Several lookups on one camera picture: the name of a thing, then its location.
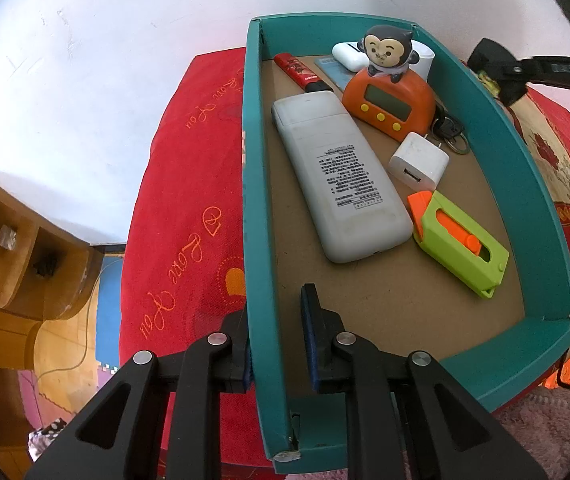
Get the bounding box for bunch of keys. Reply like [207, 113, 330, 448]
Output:
[432, 102, 470, 155]

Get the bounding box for white earbuds case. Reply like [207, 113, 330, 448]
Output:
[331, 41, 370, 71]

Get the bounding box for pink foam floor mat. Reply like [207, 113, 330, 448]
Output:
[17, 367, 100, 431]

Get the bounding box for blue foam floor mat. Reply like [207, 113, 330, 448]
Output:
[96, 255, 126, 376]

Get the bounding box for white usb charger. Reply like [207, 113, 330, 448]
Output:
[387, 131, 451, 192]

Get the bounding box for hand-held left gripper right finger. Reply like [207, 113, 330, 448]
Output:
[300, 282, 548, 480]

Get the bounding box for red lighter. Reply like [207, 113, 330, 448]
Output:
[273, 53, 333, 95]

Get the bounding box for teal cardboard box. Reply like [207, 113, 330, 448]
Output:
[241, 10, 570, 463]

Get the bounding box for white remote control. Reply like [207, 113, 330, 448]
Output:
[271, 91, 414, 265]

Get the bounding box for thin floor cable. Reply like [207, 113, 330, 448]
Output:
[35, 255, 122, 386]

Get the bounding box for green utility knife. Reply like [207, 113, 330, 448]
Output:
[407, 190, 510, 301]

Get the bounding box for small black shelf object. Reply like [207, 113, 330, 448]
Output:
[32, 252, 60, 278]

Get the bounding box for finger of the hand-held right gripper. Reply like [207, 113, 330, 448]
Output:
[466, 37, 531, 108]

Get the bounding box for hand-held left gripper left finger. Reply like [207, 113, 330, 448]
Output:
[25, 307, 253, 480]

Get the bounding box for pink fuzzy cloth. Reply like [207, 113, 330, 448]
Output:
[275, 385, 570, 480]

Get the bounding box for blue id card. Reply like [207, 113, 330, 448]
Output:
[313, 56, 353, 92]

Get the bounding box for polka dot cloth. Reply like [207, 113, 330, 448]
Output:
[27, 417, 68, 461]

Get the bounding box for orange monkey clock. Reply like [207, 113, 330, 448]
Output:
[341, 24, 437, 143]

